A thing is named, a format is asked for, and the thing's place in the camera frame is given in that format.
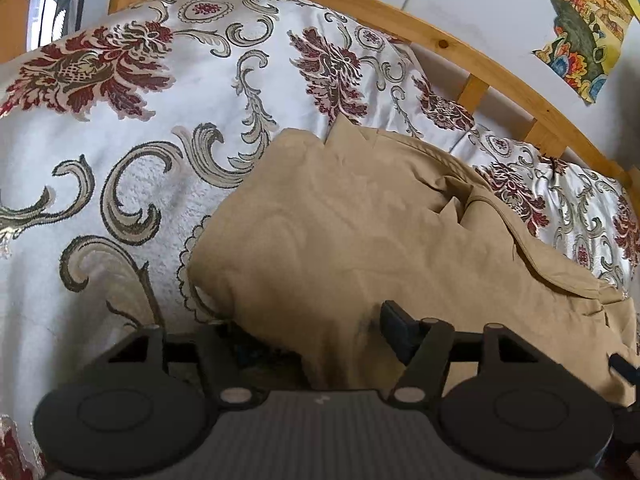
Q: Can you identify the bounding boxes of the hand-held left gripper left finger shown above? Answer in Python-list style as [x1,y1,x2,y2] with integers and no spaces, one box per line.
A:
[106,320,301,407]

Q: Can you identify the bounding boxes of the white floral blanket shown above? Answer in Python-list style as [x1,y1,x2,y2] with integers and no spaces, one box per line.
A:
[0,0,640,480]

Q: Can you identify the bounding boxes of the colourful wall poster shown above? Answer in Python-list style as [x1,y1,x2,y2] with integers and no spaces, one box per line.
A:
[531,0,637,107]

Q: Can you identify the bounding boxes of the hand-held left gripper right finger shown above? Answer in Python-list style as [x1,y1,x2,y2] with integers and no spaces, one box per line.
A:
[379,300,542,407]

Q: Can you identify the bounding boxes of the tan jacket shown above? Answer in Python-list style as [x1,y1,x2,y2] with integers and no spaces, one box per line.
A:
[187,115,640,407]

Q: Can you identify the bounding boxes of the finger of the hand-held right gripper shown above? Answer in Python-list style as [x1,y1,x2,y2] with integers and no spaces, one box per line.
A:
[606,353,638,377]

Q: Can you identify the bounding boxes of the wooden bed frame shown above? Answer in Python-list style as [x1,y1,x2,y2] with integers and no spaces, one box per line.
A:
[0,0,640,196]

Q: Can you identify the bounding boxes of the grey striped object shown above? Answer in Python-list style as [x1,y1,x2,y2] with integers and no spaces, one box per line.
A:
[26,0,87,52]

